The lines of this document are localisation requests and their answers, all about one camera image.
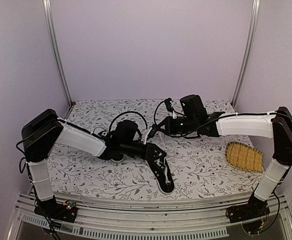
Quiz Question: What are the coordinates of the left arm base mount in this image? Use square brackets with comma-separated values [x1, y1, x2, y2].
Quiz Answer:
[34, 196, 78, 223]

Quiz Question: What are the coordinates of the left aluminium frame post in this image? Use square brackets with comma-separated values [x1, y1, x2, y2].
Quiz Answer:
[42, 0, 73, 107]

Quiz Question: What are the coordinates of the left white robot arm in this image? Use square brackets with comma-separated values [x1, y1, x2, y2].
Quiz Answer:
[15, 109, 174, 217]

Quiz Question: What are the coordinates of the front aluminium rail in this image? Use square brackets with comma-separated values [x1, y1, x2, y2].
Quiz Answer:
[7, 193, 292, 240]

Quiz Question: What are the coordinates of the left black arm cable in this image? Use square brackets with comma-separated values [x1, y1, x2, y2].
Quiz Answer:
[108, 111, 149, 133]

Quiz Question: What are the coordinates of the black canvas sneaker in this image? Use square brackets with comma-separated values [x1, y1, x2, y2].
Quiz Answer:
[112, 153, 124, 163]
[146, 159, 175, 194]

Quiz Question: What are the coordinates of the woven bamboo tray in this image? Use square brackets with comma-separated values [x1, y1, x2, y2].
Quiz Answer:
[225, 141, 263, 173]

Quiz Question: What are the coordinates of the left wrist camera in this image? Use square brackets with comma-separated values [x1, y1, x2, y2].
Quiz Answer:
[142, 124, 158, 145]

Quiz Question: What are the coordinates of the right aluminium frame post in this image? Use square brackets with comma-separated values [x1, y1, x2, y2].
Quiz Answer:
[231, 0, 261, 108]

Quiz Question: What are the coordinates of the aluminium frame post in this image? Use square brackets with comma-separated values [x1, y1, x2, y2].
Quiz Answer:
[231, 0, 261, 108]
[42, 0, 73, 107]

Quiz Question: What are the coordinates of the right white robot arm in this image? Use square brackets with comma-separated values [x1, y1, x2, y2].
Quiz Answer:
[152, 94, 292, 218]

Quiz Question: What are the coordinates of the floral patterned table mat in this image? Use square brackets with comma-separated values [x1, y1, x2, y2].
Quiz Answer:
[47, 99, 263, 201]

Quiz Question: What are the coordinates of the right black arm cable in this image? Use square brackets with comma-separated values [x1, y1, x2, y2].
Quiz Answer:
[153, 101, 204, 140]

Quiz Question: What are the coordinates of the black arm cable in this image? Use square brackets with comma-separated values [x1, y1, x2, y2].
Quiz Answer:
[108, 111, 149, 133]
[153, 101, 204, 140]

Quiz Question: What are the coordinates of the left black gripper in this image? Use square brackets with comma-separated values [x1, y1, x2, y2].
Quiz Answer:
[120, 141, 167, 161]

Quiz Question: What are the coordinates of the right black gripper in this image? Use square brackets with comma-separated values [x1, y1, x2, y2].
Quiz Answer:
[156, 115, 198, 135]

